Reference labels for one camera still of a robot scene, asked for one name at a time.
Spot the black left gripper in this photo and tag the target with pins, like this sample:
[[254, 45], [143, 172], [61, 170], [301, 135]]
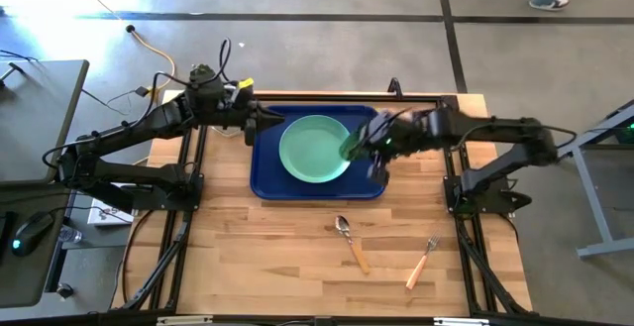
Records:
[[247, 118]]

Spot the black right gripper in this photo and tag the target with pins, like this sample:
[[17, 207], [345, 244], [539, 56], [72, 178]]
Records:
[[413, 130]]

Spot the green faceted plastic cup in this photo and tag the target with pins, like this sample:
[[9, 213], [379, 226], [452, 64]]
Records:
[[352, 146]]

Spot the mint green plate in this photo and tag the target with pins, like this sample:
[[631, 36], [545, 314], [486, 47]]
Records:
[[312, 150]]

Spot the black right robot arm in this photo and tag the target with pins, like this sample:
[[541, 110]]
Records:
[[495, 128]]

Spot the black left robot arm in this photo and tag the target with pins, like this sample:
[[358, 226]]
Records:
[[163, 118]]

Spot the blue plastic tray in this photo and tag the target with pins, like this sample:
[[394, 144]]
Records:
[[267, 187]]

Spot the yellow label tag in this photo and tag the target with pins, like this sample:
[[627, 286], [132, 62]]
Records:
[[246, 83]]

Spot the tall green cactus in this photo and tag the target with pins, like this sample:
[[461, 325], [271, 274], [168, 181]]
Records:
[[200, 72]]

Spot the white printed box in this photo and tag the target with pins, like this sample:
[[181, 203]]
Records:
[[106, 215]]

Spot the clear water bottle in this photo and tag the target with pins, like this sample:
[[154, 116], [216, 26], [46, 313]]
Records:
[[71, 235]]

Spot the grey desk top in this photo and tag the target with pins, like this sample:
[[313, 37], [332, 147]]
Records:
[[34, 118]]

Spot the black computer mouse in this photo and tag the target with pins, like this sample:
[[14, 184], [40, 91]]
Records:
[[32, 232]]

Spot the black desk foot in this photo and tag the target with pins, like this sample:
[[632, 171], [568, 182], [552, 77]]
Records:
[[65, 290]]

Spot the dark desk top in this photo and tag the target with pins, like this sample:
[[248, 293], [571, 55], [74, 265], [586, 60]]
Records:
[[30, 276]]

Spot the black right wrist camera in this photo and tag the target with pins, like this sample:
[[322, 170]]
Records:
[[386, 140]]

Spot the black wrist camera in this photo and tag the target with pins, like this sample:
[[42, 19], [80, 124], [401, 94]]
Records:
[[238, 99], [386, 140]]

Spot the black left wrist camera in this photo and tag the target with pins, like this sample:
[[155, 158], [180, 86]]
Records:
[[238, 99]]

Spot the black aluminium table frame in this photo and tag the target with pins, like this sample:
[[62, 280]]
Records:
[[190, 247]]

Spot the silver metal bracket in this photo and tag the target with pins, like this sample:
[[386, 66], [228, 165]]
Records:
[[461, 322], [184, 321]]

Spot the grey metal table frame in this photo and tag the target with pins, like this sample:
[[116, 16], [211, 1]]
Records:
[[592, 202]]

